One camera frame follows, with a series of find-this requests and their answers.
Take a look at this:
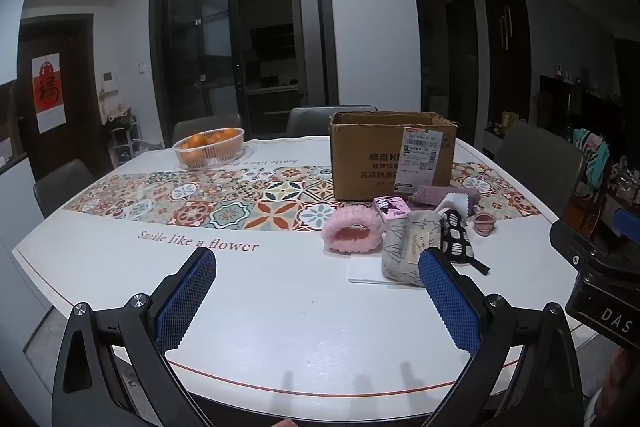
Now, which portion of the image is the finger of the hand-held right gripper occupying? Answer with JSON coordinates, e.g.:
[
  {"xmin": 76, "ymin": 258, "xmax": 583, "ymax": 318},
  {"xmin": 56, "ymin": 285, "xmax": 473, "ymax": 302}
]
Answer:
[
  {"xmin": 613, "ymin": 207, "xmax": 640, "ymax": 236},
  {"xmin": 549, "ymin": 220, "xmax": 609, "ymax": 271}
]

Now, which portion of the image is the red and white wall calendar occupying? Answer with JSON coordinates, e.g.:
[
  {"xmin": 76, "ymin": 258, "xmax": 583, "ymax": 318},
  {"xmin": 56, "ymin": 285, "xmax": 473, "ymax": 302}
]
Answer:
[{"xmin": 31, "ymin": 53, "xmax": 67, "ymax": 134}]

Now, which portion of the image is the small pink cup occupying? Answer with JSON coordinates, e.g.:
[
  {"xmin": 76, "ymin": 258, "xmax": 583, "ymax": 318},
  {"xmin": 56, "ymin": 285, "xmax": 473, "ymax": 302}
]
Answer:
[{"xmin": 472, "ymin": 213, "xmax": 496, "ymax": 238}]

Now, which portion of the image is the pink fluffy headband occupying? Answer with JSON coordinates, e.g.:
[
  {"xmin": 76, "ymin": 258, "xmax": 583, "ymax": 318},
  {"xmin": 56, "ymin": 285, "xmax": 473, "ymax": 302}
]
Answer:
[{"xmin": 322, "ymin": 205, "xmax": 388, "ymax": 254}]

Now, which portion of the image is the pink tissue pack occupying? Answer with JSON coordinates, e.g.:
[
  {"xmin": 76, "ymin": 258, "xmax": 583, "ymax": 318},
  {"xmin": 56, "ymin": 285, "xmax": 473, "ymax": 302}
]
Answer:
[{"xmin": 372, "ymin": 195, "xmax": 412, "ymax": 225}]

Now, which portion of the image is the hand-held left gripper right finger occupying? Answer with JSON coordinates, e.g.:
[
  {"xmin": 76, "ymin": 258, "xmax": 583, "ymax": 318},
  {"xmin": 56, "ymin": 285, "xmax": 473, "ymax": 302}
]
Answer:
[{"xmin": 417, "ymin": 247, "xmax": 586, "ymax": 427}]

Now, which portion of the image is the dark wardrobe with gold handles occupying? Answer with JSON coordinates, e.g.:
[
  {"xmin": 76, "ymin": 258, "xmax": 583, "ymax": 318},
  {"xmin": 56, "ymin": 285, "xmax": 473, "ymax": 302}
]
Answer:
[{"xmin": 480, "ymin": 0, "xmax": 532, "ymax": 128}]

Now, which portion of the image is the black framed sliding glass door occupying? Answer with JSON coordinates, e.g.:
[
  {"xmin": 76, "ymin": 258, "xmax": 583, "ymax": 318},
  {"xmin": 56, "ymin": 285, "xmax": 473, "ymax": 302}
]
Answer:
[{"xmin": 150, "ymin": 0, "xmax": 341, "ymax": 146}]

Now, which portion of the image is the white plastic fruit basket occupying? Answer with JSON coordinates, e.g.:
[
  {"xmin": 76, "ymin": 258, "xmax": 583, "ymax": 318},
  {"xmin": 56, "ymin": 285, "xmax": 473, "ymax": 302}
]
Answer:
[{"xmin": 172, "ymin": 127, "xmax": 246, "ymax": 170}]

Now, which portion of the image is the silver refrigerator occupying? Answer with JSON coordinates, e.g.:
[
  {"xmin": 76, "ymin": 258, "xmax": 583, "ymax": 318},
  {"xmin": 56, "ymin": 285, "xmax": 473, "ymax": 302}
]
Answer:
[{"xmin": 290, "ymin": 0, "xmax": 322, "ymax": 108}]

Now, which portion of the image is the black and white pouch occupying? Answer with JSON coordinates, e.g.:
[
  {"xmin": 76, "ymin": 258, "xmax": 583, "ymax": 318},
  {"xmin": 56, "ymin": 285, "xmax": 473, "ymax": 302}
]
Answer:
[{"xmin": 440, "ymin": 208, "xmax": 488, "ymax": 276}]

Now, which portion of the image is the person's right hand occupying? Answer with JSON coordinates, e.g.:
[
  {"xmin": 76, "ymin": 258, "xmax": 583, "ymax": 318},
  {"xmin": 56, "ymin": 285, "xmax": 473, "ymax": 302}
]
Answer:
[{"xmin": 602, "ymin": 349, "xmax": 640, "ymax": 408}]

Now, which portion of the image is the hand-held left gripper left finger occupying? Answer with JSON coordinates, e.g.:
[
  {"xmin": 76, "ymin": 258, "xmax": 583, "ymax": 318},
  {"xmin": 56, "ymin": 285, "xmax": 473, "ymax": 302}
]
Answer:
[{"xmin": 51, "ymin": 247, "xmax": 218, "ymax": 427}]

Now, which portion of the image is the white flat mat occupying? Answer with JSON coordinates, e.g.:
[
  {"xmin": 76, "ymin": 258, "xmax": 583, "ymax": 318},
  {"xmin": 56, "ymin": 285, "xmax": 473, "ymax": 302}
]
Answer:
[{"xmin": 347, "ymin": 254, "xmax": 426, "ymax": 286}]

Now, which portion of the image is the small storage rack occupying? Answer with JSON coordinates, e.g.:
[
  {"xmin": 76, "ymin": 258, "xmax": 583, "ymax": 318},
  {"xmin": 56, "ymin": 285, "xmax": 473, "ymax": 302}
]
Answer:
[{"xmin": 102, "ymin": 107, "xmax": 139, "ymax": 164}]

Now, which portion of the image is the brown cardboard box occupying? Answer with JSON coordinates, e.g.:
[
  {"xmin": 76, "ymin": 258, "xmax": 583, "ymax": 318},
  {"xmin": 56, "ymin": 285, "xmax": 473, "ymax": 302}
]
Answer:
[{"xmin": 328, "ymin": 111, "xmax": 458, "ymax": 202}]

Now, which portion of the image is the dark wooden door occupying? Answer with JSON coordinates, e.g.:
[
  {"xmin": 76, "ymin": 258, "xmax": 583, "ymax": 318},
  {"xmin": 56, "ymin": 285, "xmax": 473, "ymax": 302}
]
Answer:
[{"xmin": 17, "ymin": 14, "xmax": 113, "ymax": 181}]

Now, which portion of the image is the grey dining chair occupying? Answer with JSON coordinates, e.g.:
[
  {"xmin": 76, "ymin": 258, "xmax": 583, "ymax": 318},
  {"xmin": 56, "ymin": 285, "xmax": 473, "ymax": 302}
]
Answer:
[
  {"xmin": 287, "ymin": 106, "xmax": 378, "ymax": 140},
  {"xmin": 492, "ymin": 122, "xmax": 586, "ymax": 224},
  {"xmin": 172, "ymin": 113, "xmax": 243, "ymax": 148},
  {"xmin": 33, "ymin": 159, "xmax": 96, "ymax": 218}
]

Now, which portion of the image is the teal patterned clothing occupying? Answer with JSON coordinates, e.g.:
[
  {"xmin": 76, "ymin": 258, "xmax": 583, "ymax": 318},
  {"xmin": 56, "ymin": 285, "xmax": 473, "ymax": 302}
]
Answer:
[{"xmin": 572, "ymin": 127, "xmax": 612, "ymax": 198}]

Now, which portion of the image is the dark television cabinet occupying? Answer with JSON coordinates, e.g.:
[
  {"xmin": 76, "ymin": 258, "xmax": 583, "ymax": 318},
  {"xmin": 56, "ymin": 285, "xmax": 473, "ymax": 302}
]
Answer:
[{"xmin": 539, "ymin": 74, "xmax": 626, "ymax": 148}]

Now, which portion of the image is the beige patterned pouch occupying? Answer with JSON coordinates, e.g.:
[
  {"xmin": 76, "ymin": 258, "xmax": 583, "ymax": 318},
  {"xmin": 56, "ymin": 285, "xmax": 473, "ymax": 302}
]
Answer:
[{"xmin": 381, "ymin": 209, "xmax": 443, "ymax": 285}]

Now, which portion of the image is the white zigzag-edged cloth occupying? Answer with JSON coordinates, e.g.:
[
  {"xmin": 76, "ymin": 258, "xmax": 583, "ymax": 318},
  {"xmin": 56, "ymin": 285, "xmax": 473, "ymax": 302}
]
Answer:
[{"xmin": 434, "ymin": 192, "xmax": 471, "ymax": 218}]

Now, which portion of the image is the purple towel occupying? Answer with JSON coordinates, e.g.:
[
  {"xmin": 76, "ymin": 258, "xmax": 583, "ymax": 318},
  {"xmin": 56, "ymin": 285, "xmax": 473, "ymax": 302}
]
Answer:
[{"xmin": 407, "ymin": 185, "xmax": 481, "ymax": 210}]

